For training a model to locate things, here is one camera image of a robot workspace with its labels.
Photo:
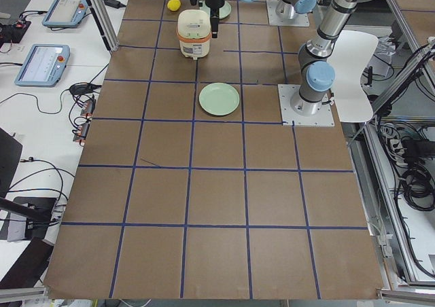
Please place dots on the white rice cooker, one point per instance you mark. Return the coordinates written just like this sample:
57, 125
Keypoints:
194, 33

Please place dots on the black power adapter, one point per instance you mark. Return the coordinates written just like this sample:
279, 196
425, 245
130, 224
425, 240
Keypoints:
114, 4

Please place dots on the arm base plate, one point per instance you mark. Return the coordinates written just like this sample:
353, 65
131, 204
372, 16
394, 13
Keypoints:
273, 19
297, 112

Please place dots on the aluminium frame post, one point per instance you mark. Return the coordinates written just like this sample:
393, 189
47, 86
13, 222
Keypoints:
104, 25

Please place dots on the green plate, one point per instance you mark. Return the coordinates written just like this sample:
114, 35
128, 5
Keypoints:
224, 11
219, 99

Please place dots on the near teach pendant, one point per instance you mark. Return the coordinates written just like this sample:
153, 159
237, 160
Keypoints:
43, 66

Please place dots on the white chair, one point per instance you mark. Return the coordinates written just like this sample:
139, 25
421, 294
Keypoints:
351, 53

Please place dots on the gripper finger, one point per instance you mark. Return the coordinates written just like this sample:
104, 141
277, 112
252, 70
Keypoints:
214, 26

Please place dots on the left green plate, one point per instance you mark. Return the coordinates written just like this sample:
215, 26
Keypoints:
219, 99

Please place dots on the yellow lemon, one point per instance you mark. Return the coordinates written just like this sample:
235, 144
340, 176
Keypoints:
173, 5

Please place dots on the right green plate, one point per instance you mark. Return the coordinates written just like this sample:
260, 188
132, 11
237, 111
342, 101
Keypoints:
224, 11

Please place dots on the far teach pendant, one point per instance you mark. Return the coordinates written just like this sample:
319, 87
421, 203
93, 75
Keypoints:
65, 13

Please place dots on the teach pendant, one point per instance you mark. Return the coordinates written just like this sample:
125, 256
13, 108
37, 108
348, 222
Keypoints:
65, 13
43, 66

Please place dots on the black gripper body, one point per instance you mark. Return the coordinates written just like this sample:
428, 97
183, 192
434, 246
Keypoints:
215, 3

